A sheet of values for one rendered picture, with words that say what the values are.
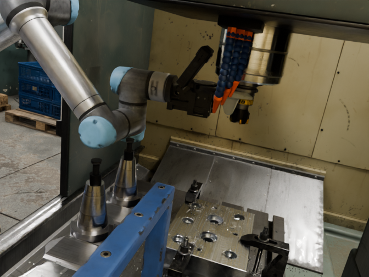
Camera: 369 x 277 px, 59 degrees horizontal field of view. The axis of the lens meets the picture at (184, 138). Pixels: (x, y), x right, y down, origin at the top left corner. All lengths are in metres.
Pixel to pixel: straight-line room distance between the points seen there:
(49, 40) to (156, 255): 0.53
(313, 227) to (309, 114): 0.58
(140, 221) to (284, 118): 1.41
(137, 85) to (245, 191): 1.08
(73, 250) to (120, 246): 0.06
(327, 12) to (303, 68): 1.34
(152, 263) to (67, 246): 0.26
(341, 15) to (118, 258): 0.42
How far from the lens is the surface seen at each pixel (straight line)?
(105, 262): 0.45
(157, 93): 0.82
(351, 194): 2.01
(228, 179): 1.80
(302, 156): 1.91
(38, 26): 0.85
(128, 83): 0.85
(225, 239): 0.95
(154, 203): 0.58
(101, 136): 0.74
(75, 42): 1.28
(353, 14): 0.48
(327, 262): 1.71
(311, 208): 1.80
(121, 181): 0.58
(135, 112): 0.86
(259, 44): 0.72
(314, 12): 0.48
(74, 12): 1.03
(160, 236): 0.67
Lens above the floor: 1.52
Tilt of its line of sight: 18 degrees down
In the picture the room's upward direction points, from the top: 9 degrees clockwise
